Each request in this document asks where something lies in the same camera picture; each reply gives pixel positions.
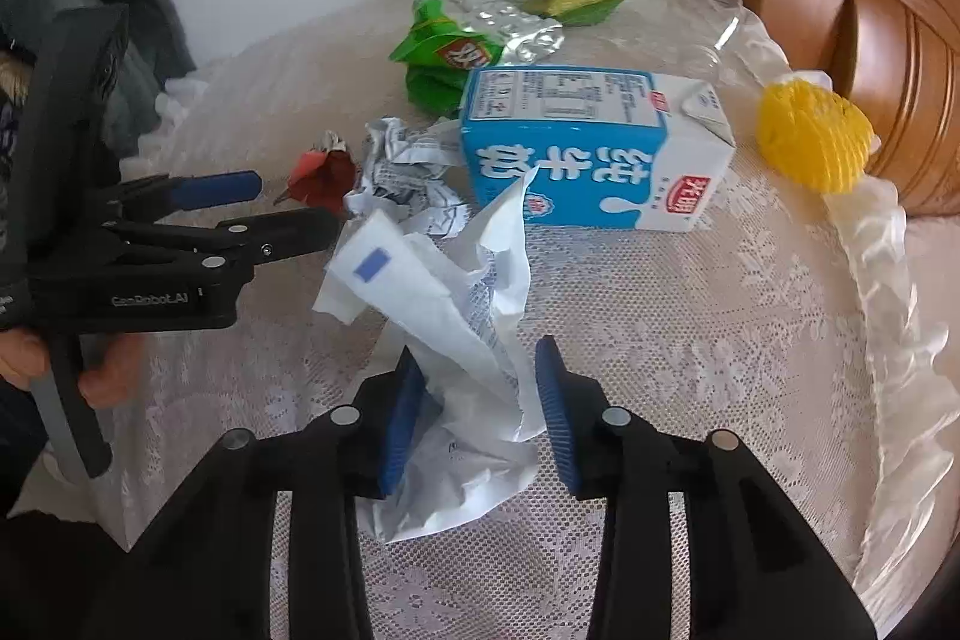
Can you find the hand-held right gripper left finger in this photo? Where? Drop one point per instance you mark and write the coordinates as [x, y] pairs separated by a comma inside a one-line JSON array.
[[401, 415]]

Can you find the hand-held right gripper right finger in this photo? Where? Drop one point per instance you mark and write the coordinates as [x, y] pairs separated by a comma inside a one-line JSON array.
[[555, 415]]

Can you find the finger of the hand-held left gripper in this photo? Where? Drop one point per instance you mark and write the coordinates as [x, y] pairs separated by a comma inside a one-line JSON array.
[[292, 231], [217, 188]]

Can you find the red wrapper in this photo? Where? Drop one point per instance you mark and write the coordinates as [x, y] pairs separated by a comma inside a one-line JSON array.
[[319, 179]]

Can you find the white paper wrapper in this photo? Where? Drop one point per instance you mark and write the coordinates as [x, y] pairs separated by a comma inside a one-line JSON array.
[[465, 340]]

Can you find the clear plastic bottle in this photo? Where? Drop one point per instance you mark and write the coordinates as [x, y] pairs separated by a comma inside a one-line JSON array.
[[712, 10]]

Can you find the person's left hand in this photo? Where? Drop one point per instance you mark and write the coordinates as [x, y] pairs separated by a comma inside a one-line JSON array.
[[105, 377]]

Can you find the crumpled printed receipt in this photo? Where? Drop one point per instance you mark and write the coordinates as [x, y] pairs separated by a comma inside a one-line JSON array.
[[397, 160]]

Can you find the grey green cloth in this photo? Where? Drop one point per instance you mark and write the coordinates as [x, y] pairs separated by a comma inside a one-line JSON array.
[[150, 33]]

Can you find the green snack packet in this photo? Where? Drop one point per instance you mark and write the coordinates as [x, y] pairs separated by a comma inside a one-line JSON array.
[[427, 40]]

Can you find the blue white milk carton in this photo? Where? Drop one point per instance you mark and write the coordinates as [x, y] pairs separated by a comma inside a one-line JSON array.
[[570, 175]]

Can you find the silver foil wrapper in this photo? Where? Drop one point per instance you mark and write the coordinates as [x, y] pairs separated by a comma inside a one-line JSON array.
[[525, 36]]

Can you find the yellow green packet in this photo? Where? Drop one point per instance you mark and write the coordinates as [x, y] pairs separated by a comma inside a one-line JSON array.
[[577, 1]]

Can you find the yellow foam fruit net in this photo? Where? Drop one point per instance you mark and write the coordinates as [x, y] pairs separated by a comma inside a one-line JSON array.
[[814, 134]]

